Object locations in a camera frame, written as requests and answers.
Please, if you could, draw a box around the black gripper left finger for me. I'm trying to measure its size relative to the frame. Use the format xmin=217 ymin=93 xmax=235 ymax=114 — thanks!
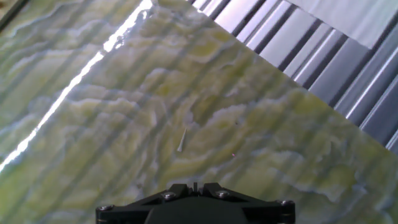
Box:
xmin=95 ymin=182 xmax=190 ymax=224

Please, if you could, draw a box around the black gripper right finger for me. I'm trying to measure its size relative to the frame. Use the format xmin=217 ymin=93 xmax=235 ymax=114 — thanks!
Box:
xmin=201 ymin=182 xmax=295 ymax=224

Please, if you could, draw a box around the small clear pipette tip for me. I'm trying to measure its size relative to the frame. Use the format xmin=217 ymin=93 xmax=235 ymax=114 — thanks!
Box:
xmin=176 ymin=127 xmax=188 ymax=153

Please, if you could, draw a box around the green marble pattern mat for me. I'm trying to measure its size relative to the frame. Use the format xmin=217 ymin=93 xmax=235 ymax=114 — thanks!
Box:
xmin=0 ymin=0 xmax=398 ymax=224

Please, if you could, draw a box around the white paper sheet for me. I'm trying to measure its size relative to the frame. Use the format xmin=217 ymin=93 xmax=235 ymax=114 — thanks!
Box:
xmin=287 ymin=0 xmax=398 ymax=50

